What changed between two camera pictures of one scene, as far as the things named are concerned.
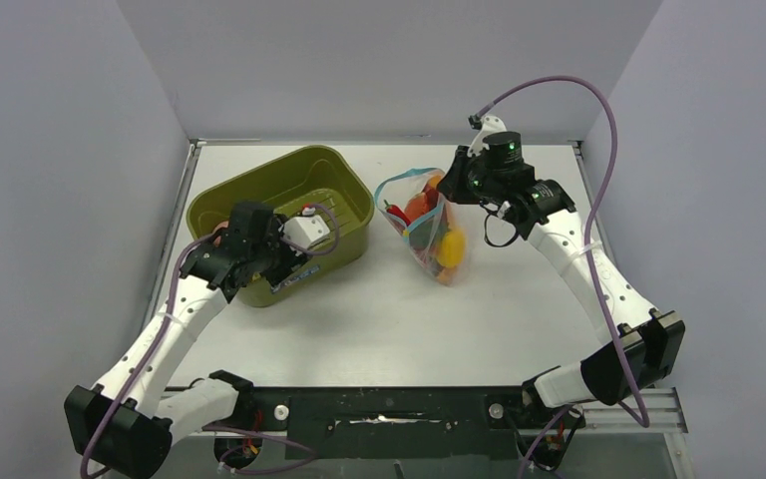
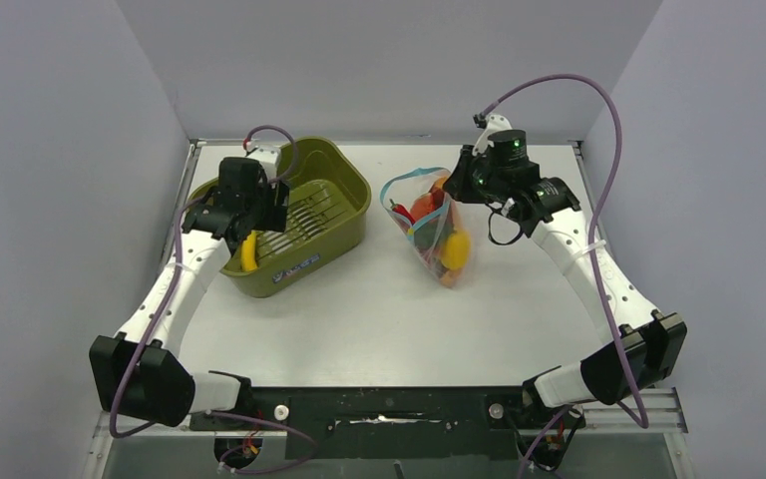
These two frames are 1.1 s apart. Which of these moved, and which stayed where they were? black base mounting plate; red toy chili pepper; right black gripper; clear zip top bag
Moved: red toy chili pepper
Stayed: right black gripper; black base mounting plate; clear zip top bag
